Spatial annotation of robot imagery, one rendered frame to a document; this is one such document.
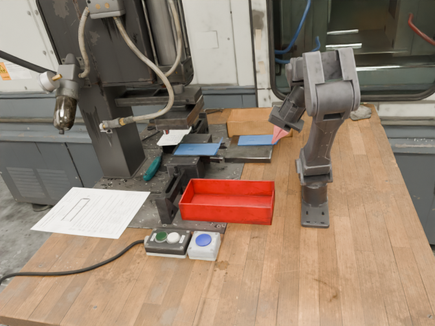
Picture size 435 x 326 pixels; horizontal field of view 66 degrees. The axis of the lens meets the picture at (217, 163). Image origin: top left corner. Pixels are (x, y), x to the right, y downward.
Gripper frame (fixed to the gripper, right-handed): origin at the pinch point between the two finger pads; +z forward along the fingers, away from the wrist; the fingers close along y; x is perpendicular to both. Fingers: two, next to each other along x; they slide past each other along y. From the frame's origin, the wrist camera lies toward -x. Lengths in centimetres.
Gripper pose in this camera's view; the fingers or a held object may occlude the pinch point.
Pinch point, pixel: (273, 140)
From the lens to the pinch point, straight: 105.0
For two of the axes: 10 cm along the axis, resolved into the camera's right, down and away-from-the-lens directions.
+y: -8.8, -4.8, 0.5
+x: -3.2, 5.1, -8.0
